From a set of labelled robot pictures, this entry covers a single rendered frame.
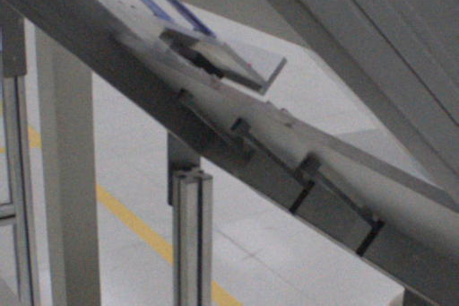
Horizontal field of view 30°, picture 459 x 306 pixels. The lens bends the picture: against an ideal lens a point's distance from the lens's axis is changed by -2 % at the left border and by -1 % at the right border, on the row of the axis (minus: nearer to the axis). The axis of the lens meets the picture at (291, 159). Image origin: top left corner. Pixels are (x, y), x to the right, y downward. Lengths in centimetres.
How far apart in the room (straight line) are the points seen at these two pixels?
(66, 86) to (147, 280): 101
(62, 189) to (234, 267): 100
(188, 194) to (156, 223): 134
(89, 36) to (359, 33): 73
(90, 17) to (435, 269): 44
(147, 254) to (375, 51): 206
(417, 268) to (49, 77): 63
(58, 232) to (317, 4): 111
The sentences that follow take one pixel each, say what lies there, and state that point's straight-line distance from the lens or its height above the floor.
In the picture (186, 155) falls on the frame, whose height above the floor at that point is 66.
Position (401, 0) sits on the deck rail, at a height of 102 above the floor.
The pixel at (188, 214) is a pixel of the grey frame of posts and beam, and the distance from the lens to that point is 109.
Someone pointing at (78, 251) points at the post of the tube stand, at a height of 45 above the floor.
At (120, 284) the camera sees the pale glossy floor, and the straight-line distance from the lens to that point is 213.
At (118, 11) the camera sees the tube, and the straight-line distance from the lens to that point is 84.
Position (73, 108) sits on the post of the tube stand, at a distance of 122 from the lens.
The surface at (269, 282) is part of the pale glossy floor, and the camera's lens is 213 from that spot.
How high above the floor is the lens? 106
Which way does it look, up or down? 22 degrees down
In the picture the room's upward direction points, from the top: 3 degrees clockwise
